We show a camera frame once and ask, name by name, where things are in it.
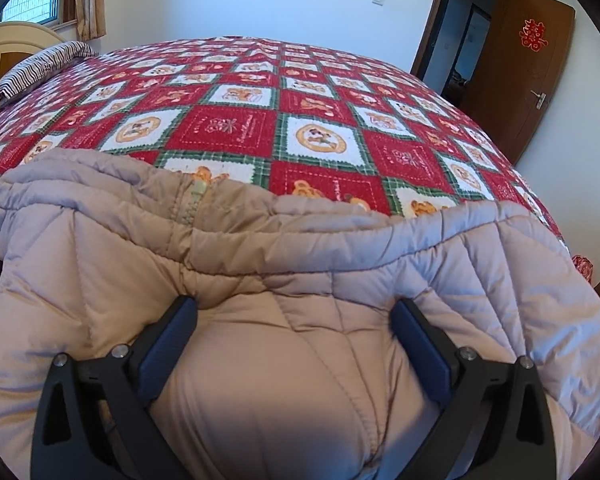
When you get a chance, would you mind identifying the red patchwork print bed quilt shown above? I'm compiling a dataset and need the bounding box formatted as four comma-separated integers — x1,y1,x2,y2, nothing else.
0,35,567,243

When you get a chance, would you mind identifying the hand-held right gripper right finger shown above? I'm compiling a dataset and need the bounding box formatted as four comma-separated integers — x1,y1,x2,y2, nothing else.
390,297,561,480

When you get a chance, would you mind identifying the brown wooden door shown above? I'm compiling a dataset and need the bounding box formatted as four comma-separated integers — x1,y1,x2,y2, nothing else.
457,0,577,165

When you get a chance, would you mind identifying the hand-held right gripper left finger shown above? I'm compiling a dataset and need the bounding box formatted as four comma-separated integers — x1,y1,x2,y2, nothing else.
30,295,199,480

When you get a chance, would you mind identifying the beige checked curtain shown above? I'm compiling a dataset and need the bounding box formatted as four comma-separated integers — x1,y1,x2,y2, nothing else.
61,0,109,42

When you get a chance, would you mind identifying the red paper door decoration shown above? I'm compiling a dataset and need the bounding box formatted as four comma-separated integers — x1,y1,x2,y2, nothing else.
518,18,549,53

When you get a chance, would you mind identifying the dark wooden door frame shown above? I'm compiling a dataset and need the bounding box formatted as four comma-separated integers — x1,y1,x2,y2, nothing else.
410,0,515,82

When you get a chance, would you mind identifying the red patterned object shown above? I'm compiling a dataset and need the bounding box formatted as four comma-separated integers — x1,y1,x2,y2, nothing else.
572,255,595,282

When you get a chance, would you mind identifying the lilac quilted puffer jacket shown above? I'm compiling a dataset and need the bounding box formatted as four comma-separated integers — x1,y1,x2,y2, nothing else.
0,147,600,480

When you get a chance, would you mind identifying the striped pillow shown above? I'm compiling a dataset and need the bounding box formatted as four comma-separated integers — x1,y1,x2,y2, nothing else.
0,41,99,107

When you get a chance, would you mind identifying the cream wooden headboard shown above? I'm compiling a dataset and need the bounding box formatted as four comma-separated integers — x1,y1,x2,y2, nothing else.
0,20,65,122

